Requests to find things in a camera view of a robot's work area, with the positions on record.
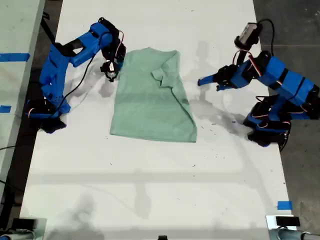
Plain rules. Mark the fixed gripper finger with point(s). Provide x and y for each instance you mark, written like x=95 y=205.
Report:
x=208 y=78
x=120 y=65

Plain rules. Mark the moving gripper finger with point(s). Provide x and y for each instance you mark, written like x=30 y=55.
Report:
x=223 y=86

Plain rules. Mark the pale green T-shirt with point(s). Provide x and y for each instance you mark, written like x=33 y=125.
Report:
x=150 y=112

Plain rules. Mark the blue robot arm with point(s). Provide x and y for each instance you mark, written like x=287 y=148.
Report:
x=55 y=70
x=285 y=80

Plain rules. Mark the black stand leg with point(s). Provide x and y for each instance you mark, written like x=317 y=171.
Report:
x=48 y=30

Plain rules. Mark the long blue tape strip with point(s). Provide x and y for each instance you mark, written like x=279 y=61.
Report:
x=13 y=57

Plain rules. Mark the pale grey side table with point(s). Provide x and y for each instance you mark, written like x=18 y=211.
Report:
x=15 y=30

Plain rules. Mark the short blue tape strip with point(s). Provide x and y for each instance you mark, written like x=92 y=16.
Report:
x=5 y=108
x=285 y=205

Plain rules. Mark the grey metal clamp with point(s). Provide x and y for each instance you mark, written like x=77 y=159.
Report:
x=271 y=225
x=40 y=230

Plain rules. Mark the small black box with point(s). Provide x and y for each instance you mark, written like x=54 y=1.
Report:
x=287 y=221
x=162 y=237
x=23 y=223

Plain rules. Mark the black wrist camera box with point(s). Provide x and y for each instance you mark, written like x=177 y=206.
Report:
x=248 y=31
x=109 y=67

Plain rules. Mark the black camera stalk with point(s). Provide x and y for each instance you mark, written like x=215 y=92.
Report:
x=241 y=56
x=111 y=77

